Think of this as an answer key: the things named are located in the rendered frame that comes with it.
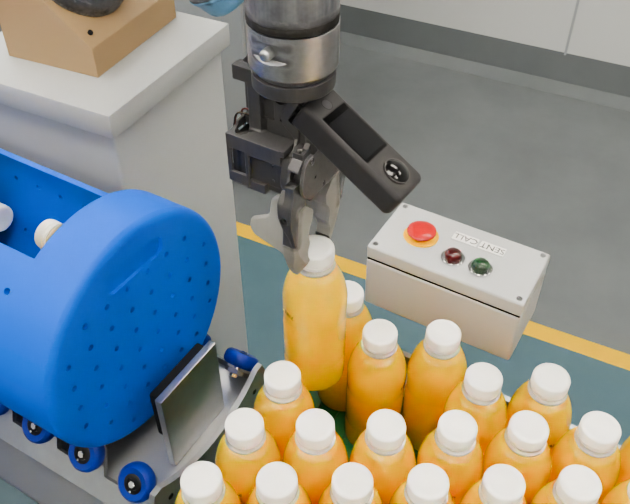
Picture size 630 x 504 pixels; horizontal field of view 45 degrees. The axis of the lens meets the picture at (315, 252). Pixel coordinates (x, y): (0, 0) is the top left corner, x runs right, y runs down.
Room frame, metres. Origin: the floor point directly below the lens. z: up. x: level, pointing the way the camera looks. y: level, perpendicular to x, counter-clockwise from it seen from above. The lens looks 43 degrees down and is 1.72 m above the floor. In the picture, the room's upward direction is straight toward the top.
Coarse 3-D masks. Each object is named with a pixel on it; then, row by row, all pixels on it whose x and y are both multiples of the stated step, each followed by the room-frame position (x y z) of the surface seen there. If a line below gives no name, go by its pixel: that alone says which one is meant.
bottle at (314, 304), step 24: (336, 264) 0.56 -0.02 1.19; (288, 288) 0.54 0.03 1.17; (312, 288) 0.53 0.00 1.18; (336, 288) 0.54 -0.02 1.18; (288, 312) 0.53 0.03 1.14; (312, 312) 0.52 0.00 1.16; (336, 312) 0.53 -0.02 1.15; (288, 336) 0.53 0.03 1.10; (312, 336) 0.52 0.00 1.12; (336, 336) 0.53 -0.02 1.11; (288, 360) 0.54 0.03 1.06; (312, 360) 0.52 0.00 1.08; (336, 360) 0.53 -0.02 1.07; (312, 384) 0.52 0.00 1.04
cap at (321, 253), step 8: (312, 240) 0.56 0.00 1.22; (320, 240) 0.56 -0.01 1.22; (328, 240) 0.56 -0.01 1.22; (312, 248) 0.55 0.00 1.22; (320, 248) 0.55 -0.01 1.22; (328, 248) 0.55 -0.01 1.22; (312, 256) 0.54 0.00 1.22; (320, 256) 0.54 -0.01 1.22; (328, 256) 0.54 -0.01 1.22; (312, 264) 0.54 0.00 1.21; (320, 264) 0.54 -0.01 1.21; (328, 264) 0.54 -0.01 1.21
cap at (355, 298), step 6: (348, 282) 0.63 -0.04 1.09; (354, 282) 0.63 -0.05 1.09; (348, 288) 0.62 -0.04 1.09; (354, 288) 0.62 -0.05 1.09; (360, 288) 0.62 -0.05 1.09; (348, 294) 0.61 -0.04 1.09; (354, 294) 0.61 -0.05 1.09; (360, 294) 0.61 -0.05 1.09; (348, 300) 0.60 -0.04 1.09; (354, 300) 0.60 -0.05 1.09; (360, 300) 0.60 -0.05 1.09; (348, 306) 0.60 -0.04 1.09; (354, 306) 0.60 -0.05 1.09; (360, 306) 0.60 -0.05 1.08; (348, 312) 0.60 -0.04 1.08
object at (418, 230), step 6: (414, 222) 0.72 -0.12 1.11; (420, 222) 0.72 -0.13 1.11; (426, 222) 0.72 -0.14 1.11; (408, 228) 0.71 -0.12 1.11; (414, 228) 0.70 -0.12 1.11; (420, 228) 0.70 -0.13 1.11; (426, 228) 0.70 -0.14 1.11; (432, 228) 0.70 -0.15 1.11; (408, 234) 0.70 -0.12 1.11; (414, 234) 0.69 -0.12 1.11; (420, 234) 0.69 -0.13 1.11; (426, 234) 0.69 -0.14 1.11; (432, 234) 0.69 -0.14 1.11; (420, 240) 0.69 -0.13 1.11; (426, 240) 0.69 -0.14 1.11
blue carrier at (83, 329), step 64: (0, 192) 0.86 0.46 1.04; (64, 192) 0.80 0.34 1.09; (128, 192) 0.64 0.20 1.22; (0, 256) 0.54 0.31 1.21; (64, 256) 0.53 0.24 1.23; (128, 256) 0.55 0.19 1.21; (192, 256) 0.63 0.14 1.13; (0, 320) 0.49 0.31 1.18; (64, 320) 0.48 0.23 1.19; (128, 320) 0.54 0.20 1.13; (192, 320) 0.62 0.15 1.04; (0, 384) 0.47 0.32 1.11; (64, 384) 0.45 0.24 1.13; (128, 384) 0.52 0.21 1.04
